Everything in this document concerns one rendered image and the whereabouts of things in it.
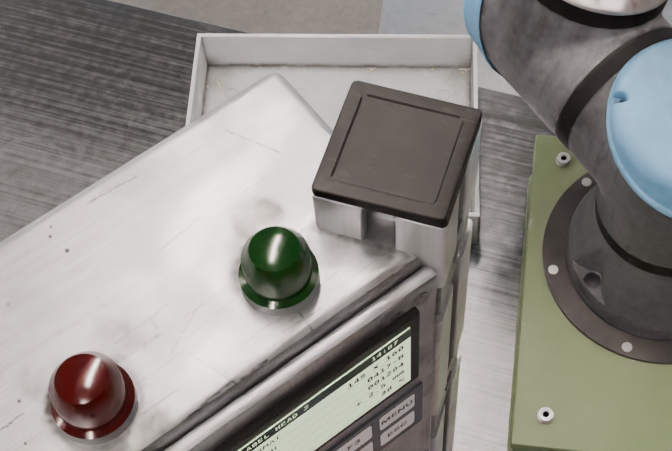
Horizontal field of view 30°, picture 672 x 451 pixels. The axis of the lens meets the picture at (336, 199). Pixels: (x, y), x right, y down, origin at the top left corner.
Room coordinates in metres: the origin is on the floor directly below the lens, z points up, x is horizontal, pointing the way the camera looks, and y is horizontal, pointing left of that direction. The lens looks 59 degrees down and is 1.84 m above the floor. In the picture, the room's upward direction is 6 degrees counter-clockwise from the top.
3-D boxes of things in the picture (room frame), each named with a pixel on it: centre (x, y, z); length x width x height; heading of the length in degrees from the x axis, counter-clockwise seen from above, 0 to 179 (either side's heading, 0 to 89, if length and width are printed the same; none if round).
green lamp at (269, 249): (0.19, 0.02, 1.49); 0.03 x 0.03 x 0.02
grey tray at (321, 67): (0.65, 0.00, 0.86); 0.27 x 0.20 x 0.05; 83
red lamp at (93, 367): (0.15, 0.08, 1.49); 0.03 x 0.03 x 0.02
